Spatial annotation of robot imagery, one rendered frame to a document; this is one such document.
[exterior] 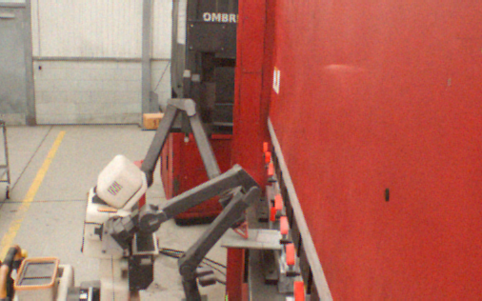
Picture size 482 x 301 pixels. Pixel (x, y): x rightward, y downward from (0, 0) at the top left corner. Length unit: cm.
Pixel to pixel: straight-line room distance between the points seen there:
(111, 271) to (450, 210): 160
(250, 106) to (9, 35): 678
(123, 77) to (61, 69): 115
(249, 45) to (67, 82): 653
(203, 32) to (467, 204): 254
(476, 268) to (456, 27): 22
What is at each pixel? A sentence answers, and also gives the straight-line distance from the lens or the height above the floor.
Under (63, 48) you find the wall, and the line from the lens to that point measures 890.
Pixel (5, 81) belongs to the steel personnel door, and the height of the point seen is 84.
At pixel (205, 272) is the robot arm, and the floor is 102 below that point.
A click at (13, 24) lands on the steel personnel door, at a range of 899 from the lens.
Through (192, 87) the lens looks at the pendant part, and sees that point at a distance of 290.
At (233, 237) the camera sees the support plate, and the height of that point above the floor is 100.
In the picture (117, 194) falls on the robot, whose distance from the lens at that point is 174.
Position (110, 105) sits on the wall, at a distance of 896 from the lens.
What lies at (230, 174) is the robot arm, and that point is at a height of 140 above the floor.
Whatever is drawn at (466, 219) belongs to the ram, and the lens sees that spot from 44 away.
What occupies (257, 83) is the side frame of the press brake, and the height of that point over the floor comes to 159.
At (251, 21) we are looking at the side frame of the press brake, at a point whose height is 195.
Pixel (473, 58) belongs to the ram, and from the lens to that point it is 44.
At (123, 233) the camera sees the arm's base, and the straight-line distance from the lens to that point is 163.
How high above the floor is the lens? 190
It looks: 15 degrees down
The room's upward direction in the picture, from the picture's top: 3 degrees clockwise
